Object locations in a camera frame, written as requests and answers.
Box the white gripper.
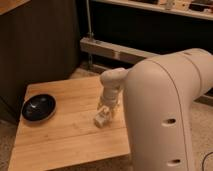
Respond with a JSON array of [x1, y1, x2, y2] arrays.
[[97, 88, 120, 119]]

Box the white plastic bottle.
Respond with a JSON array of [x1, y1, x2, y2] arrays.
[[93, 108, 112, 128]]

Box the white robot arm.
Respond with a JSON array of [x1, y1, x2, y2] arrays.
[[94, 48, 213, 171]]

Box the black ceramic bowl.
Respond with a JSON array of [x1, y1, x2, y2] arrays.
[[21, 94, 56, 122]]

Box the wooden table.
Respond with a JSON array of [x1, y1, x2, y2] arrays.
[[8, 76, 129, 171]]

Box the grey metal beam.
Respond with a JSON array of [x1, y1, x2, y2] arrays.
[[80, 38, 213, 107]]

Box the metal vertical pole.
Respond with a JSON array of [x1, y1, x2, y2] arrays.
[[86, 0, 93, 40]]

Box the dark wooden cabinet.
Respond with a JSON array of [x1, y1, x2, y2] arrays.
[[0, 0, 79, 123]]

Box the wooden shelf with items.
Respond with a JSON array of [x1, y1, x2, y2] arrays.
[[94, 0, 213, 21]]

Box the black cable on floor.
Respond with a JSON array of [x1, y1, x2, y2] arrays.
[[200, 150, 213, 171]]

